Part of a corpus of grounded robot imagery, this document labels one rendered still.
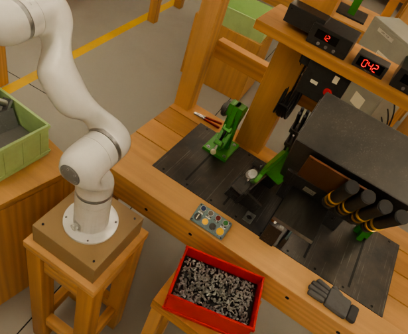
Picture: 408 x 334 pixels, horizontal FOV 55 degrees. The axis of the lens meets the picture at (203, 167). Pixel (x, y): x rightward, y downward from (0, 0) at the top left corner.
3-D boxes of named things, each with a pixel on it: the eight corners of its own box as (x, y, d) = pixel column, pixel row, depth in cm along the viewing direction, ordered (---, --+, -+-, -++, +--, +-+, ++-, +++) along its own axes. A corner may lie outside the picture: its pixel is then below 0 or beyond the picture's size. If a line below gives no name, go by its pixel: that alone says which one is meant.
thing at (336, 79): (332, 111, 155) (351, 80, 145) (294, 90, 159) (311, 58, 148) (340, 99, 164) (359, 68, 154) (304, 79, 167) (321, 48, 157)
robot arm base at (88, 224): (85, 254, 131) (88, 224, 118) (51, 217, 137) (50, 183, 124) (129, 224, 143) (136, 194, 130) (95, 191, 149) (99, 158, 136)
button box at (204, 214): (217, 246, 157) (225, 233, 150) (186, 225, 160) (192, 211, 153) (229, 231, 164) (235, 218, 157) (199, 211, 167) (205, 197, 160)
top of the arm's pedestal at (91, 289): (93, 298, 135) (93, 293, 132) (22, 246, 141) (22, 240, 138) (147, 237, 157) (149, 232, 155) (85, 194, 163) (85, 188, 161)
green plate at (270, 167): (269, 193, 158) (303, 166, 143) (254, 178, 159) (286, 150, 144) (280, 177, 166) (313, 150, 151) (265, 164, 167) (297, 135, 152)
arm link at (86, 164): (121, 187, 130) (130, 136, 113) (83, 224, 117) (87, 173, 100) (91, 168, 132) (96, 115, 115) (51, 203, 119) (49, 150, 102)
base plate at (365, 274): (379, 319, 152) (383, 317, 151) (150, 167, 174) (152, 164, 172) (397, 247, 181) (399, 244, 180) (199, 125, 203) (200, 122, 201)
